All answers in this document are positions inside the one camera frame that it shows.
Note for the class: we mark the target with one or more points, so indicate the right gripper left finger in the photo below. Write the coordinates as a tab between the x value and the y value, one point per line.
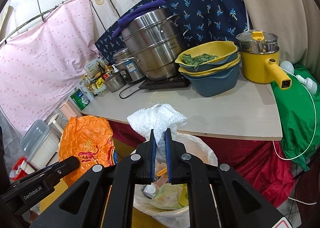
100	192

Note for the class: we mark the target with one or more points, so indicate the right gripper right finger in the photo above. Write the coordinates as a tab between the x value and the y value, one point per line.
217	195

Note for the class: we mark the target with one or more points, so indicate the green apple snack bag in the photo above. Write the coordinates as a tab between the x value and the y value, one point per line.
171	197

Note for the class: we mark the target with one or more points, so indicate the orange snack wrapper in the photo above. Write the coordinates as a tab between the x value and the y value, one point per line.
90	140

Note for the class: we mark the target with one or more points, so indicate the white paper towel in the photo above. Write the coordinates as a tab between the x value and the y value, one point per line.
159	117

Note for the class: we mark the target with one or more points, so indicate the white bag lined trash bin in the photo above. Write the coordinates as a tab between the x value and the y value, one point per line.
175	218

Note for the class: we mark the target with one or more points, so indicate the red plastic container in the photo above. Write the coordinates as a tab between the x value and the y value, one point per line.
21	169

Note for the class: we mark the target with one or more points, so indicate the dark red counter skirt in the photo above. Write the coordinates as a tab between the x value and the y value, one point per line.
257	163

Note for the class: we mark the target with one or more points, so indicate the white dish rack grey lid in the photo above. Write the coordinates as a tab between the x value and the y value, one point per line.
39	144

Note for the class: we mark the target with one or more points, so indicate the pink electric kettle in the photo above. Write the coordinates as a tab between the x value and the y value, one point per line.
69	110

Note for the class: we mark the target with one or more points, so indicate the green tin can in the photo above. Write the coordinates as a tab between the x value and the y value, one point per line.
80	99

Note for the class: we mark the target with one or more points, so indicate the white thermos bottle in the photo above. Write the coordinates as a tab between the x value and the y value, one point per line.
87	92

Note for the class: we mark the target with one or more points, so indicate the small steel lidded pot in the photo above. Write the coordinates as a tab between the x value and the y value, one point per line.
114	82

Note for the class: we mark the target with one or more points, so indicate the green plastic bag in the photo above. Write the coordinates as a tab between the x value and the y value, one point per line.
299	117

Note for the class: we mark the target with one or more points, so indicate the black induction cooktop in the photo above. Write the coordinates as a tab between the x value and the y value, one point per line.
177	81

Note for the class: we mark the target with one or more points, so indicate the stacked yellow blue basins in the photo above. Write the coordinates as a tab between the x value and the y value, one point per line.
212	68

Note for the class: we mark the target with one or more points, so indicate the white carton box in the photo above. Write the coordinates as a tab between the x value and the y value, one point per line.
92	69

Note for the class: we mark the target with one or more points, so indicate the silver rice cooker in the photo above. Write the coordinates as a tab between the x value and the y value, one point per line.
128	67

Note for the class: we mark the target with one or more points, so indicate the yellow electric pot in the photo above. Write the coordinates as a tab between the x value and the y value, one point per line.
259	52

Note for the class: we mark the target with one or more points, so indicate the large stainless steamer pot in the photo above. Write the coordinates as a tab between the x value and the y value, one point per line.
155	40

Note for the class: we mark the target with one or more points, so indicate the navy patterned cloth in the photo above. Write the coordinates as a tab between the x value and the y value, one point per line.
203	20

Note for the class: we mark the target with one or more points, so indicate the purple cloth on pot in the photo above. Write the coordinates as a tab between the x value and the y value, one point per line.
127	19

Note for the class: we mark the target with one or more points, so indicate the beige curtain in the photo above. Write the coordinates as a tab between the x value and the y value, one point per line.
296	23

